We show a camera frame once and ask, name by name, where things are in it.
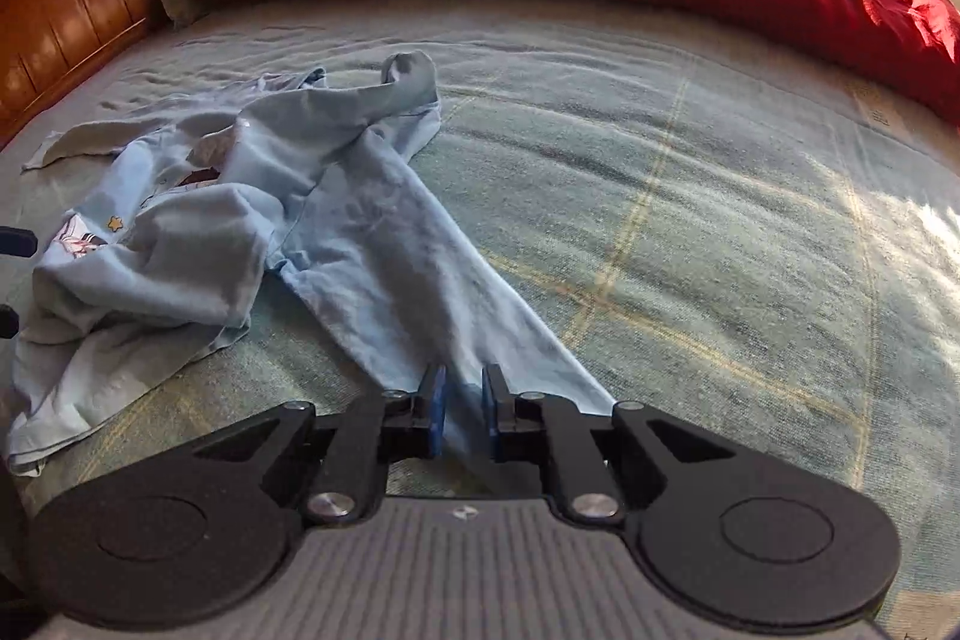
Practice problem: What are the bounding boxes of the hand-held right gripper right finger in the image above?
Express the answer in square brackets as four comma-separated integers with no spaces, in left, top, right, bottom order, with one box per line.
[480,362,740,525]

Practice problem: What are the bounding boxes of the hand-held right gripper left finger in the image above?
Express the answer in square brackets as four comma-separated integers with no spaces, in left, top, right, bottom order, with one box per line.
[191,362,449,525]

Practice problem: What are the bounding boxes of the light blue printed t-shirt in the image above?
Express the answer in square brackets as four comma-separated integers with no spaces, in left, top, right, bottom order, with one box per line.
[7,49,617,477]

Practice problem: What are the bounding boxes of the wooden headboard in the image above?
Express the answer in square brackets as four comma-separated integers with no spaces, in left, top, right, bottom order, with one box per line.
[0,0,290,150]

